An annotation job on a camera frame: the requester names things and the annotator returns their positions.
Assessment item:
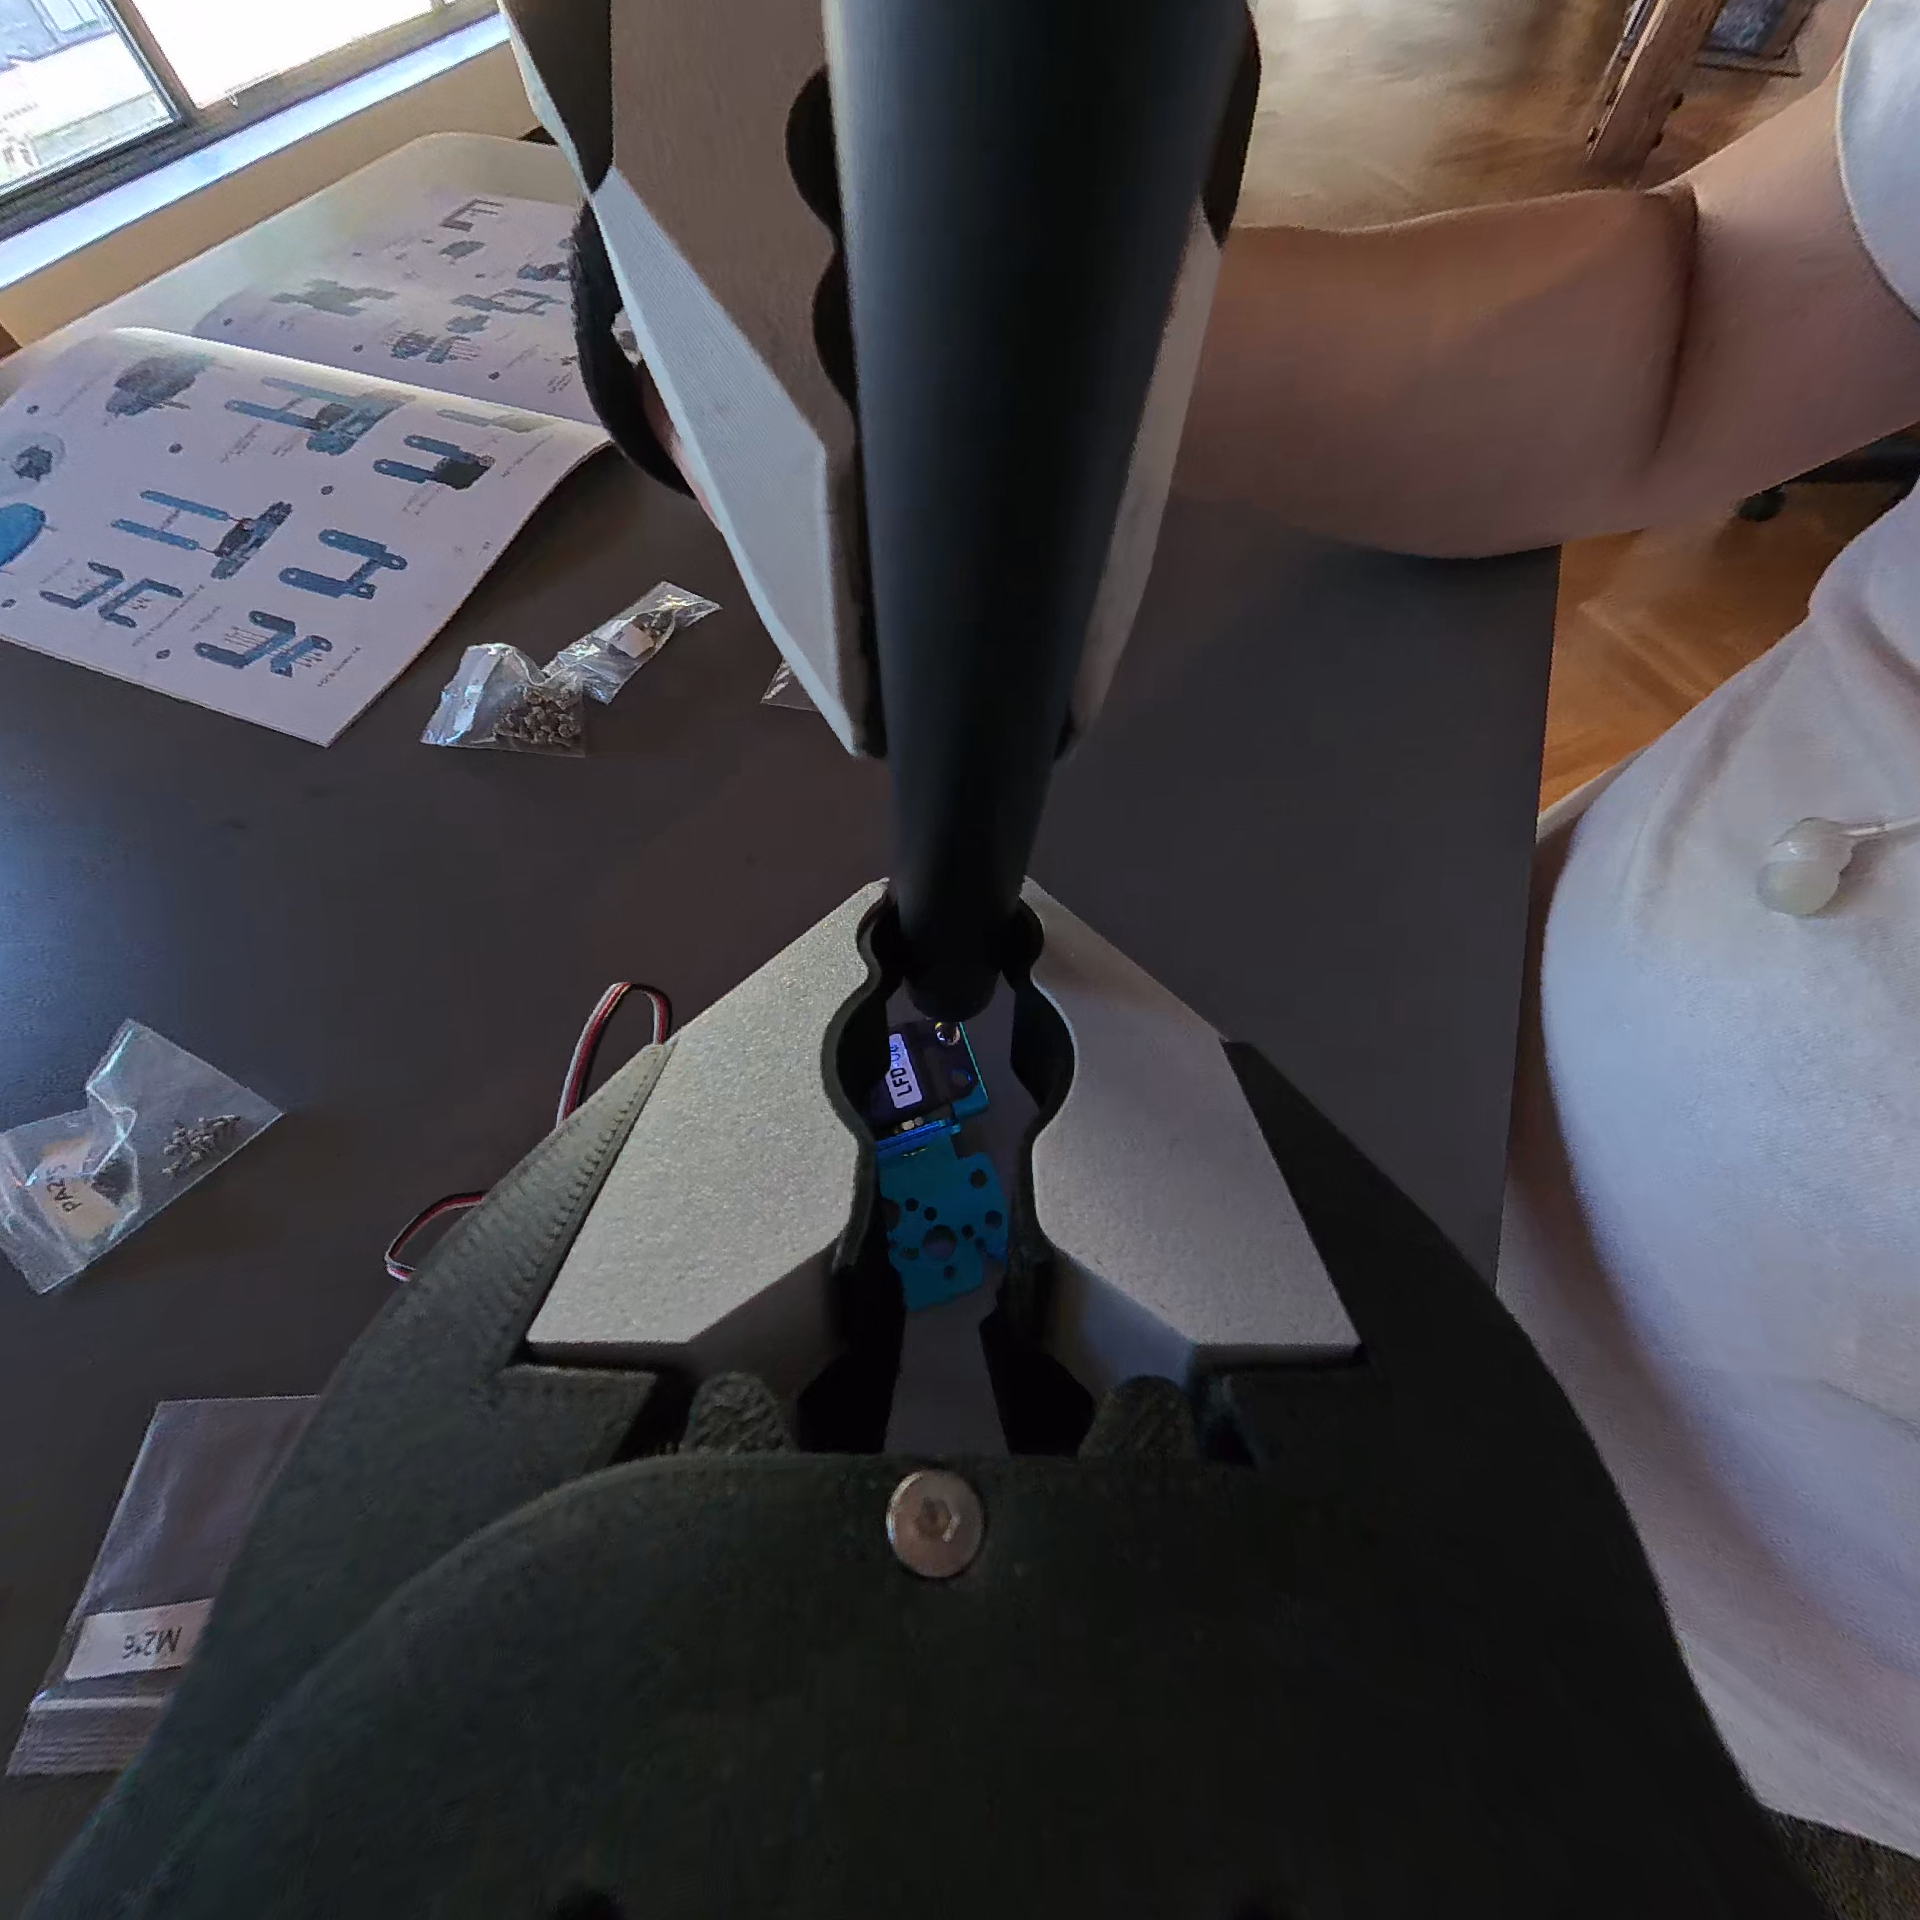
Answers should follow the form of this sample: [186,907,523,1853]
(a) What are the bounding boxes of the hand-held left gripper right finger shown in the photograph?
[983,877,1367,1444]

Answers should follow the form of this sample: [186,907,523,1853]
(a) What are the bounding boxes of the person's white top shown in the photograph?
[1499,0,1920,1862]

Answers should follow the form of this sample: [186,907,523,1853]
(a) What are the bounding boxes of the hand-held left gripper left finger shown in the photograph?
[527,882,906,1451]

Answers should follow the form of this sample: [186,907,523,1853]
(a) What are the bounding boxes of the person's right forearm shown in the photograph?
[1171,75,1883,559]

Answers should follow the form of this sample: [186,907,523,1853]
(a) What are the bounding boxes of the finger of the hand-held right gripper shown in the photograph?
[593,0,889,758]
[1056,45,1263,758]

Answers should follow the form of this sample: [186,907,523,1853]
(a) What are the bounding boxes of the black screwdriver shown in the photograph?
[820,0,1258,1018]

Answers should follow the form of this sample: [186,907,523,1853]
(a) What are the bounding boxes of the red white black servo cable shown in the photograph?
[385,981,674,1287]

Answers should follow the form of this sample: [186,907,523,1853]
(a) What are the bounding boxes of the large window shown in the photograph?
[0,0,513,204]

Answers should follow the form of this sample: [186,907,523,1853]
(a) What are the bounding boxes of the clear bag of metal nuts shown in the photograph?
[421,643,593,758]

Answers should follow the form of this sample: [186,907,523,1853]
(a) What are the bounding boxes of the dark grey desk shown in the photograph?
[0,132,1567,1920]

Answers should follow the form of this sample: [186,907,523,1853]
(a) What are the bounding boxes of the instruction booklet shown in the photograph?
[0,188,620,749]

